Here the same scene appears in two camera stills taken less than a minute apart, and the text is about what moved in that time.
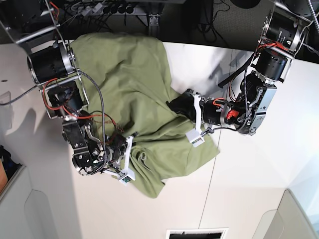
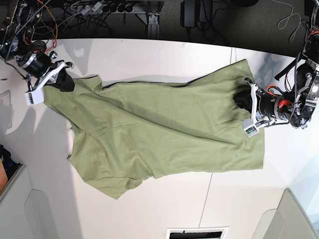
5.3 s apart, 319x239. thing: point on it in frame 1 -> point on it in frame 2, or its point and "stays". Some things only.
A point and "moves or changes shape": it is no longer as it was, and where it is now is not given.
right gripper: [184, 104] -> [243, 99]
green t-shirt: [128, 85] moves or changes shape
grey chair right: [289, 221] stays
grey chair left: [25, 213] stays
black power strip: [119, 9] stays
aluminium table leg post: [153, 28] stays
